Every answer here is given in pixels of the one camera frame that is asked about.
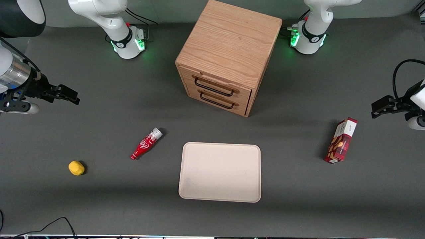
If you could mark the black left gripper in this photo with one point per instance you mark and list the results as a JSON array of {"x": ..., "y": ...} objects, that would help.
[{"x": 402, "y": 100}]

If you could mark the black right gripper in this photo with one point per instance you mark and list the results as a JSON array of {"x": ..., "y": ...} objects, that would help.
[{"x": 39, "y": 87}]

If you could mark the wooden drawer with wide opening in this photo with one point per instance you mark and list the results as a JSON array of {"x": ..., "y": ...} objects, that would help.
[{"x": 244, "y": 91}]

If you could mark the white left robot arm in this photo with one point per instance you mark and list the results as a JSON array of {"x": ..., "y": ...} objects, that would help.
[{"x": 312, "y": 33}]

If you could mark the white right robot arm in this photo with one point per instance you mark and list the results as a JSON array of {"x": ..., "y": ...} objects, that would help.
[{"x": 116, "y": 20}]

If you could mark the wooden drawer cabinet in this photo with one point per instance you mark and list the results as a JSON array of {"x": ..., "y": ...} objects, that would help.
[{"x": 232, "y": 36}]

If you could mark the red snack box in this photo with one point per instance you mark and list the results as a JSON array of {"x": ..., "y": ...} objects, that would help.
[{"x": 342, "y": 141}]

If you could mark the yellow lemon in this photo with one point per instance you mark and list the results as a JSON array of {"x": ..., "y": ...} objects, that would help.
[{"x": 76, "y": 168}]

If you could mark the red cola bottle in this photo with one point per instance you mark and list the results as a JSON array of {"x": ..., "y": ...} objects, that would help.
[{"x": 145, "y": 145}]

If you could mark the beige rectangular tray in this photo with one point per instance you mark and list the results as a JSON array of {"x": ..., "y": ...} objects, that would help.
[{"x": 219, "y": 172}]

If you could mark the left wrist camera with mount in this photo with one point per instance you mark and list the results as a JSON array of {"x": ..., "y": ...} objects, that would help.
[{"x": 416, "y": 122}]

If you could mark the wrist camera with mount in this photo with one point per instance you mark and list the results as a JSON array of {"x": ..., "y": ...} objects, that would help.
[
  {"x": 416, "y": 122},
  {"x": 20, "y": 107}
]

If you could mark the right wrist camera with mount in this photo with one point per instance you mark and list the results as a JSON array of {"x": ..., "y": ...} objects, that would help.
[{"x": 20, "y": 107}]

